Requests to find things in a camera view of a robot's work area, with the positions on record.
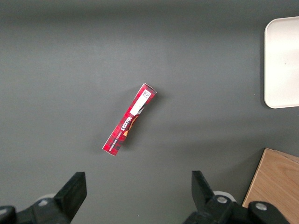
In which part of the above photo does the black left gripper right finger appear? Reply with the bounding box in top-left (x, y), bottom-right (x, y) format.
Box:
top-left (181, 170), bottom-right (291, 224)

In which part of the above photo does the white plastic tray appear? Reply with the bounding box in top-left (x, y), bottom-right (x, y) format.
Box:
top-left (264, 16), bottom-right (299, 109)

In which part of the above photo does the red tartan shortbread box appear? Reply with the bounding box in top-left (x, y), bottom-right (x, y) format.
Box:
top-left (102, 83), bottom-right (157, 157)

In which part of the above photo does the light wooden board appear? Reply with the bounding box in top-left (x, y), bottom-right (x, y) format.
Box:
top-left (242, 147), bottom-right (299, 224)

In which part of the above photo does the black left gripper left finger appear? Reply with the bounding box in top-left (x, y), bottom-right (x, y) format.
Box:
top-left (0, 172), bottom-right (87, 224)

